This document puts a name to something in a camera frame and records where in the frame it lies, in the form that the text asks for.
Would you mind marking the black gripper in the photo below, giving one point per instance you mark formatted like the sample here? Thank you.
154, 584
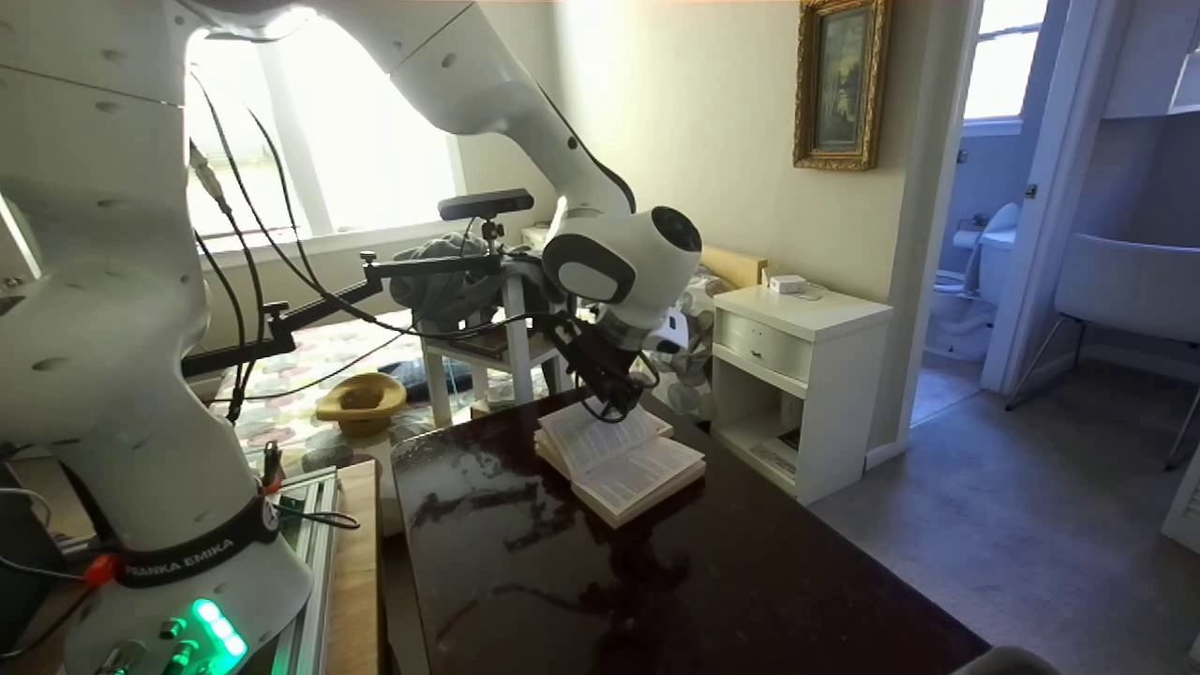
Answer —
593, 350

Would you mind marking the yellow bowl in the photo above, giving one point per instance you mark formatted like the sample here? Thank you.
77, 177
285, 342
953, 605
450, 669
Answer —
360, 399

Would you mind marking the blue cloth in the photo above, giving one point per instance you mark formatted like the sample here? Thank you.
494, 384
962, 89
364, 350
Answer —
425, 379

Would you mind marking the small white box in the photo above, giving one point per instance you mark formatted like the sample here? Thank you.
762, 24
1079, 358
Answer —
789, 285

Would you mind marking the wooden headboard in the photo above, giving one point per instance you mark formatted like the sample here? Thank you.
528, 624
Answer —
735, 265

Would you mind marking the white bassinet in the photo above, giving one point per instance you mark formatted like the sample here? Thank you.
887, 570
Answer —
1128, 285

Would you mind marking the white stool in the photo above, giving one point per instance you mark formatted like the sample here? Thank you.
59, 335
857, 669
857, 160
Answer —
514, 340

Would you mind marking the gray rounded object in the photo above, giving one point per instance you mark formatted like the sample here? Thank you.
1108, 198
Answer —
1008, 662

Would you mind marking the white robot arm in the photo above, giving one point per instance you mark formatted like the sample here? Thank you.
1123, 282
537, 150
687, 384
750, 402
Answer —
98, 325

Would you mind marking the white nightstand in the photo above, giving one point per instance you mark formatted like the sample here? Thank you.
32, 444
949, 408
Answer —
838, 375

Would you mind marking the gold framed picture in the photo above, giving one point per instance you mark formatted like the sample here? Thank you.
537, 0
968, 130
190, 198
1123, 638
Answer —
842, 79

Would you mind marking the white door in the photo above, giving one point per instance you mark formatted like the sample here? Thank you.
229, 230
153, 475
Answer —
1053, 188

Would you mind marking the purple paperback book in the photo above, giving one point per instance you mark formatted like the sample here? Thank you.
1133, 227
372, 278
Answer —
640, 469

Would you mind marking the black camera on mount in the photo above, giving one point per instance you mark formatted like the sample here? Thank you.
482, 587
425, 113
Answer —
487, 205

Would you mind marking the aluminium rail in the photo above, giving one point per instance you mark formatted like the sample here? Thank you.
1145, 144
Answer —
307, 587

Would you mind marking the wooden board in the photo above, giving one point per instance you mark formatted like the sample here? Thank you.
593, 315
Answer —
359, 575

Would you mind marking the white toilet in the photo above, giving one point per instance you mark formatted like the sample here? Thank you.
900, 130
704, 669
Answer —
987, 277

